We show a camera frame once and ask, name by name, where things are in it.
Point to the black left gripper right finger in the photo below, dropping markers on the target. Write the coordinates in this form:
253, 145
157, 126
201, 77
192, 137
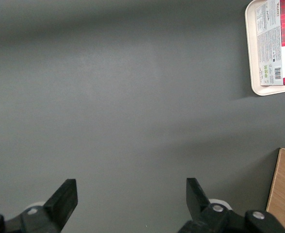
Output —
198, 196

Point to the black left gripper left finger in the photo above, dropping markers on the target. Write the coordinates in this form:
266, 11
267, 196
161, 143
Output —
62, 201

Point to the beige rectangular tray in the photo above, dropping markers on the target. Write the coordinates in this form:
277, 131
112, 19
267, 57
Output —
250, 60

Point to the wooden two-drawer cabinet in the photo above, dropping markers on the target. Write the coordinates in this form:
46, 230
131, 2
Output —
284, 189

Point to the red tartan shortbread box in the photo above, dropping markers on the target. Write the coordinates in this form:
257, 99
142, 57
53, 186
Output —
269, 43

